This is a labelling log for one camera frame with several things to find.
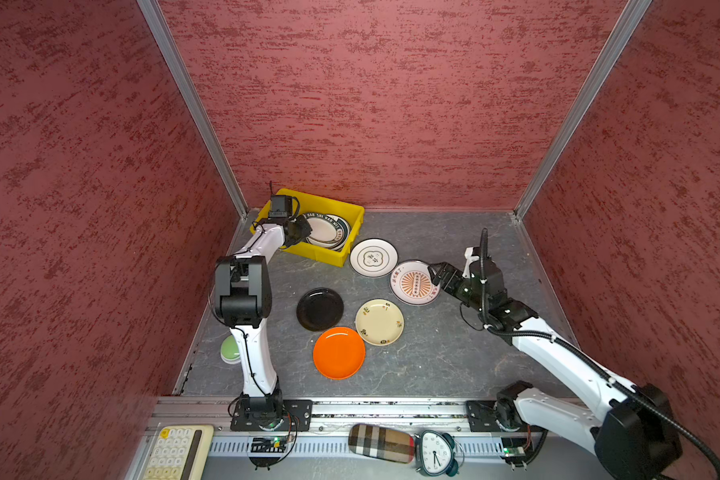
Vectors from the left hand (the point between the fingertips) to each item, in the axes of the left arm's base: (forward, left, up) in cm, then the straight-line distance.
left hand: (309, 233), depth 102 cm
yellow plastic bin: (+19, +4, -4) cm, 20 cm away
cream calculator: (-62, +22, -7) cm, 66 cm away
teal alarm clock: (-61, -38, -4) cm, 72 cm away
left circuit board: (-60, +3, -10) cm, 61 cm away
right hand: (-22, -40, +7) cm, 46 cm away
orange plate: (-38, -13, -8) cm, 41 cm away
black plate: (-25, -6, -8) cm, 27 cm away
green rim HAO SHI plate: (+8, -5, -8) cm, 12 cm away
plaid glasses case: (-59, -25, -5) cm, 65 cm away
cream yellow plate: (-28, -25, -9) cm, 39 cm away
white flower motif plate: (-4, -23, -9) cm, 25 cm away
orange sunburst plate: (-14, -37, -9) cm, 40 cm away
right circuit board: (-60, -57, -9) cm, 83 cm away
